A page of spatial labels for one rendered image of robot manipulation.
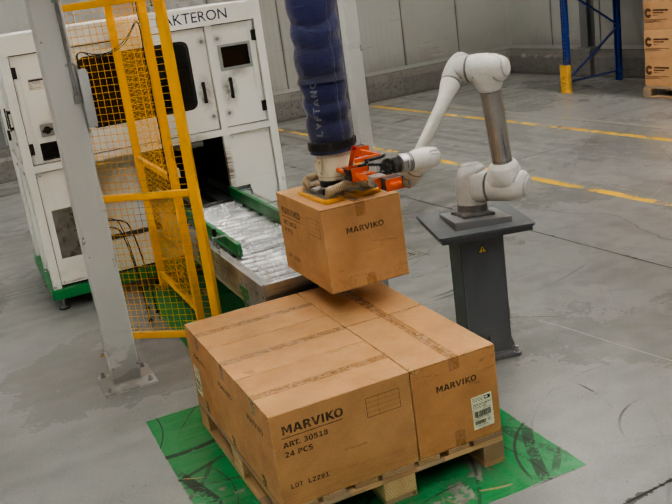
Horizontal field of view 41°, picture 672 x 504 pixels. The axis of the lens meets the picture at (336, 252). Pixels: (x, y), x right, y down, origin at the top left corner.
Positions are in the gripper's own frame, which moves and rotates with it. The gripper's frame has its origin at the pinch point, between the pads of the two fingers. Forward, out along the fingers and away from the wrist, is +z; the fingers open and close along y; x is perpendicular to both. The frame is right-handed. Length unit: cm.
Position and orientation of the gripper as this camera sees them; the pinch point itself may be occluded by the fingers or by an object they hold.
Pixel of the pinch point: (358, 173)
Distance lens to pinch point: 402.8
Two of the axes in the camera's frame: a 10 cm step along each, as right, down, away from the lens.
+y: 1.3, 9.5, 2.9
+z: -9.0, 2.4, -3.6
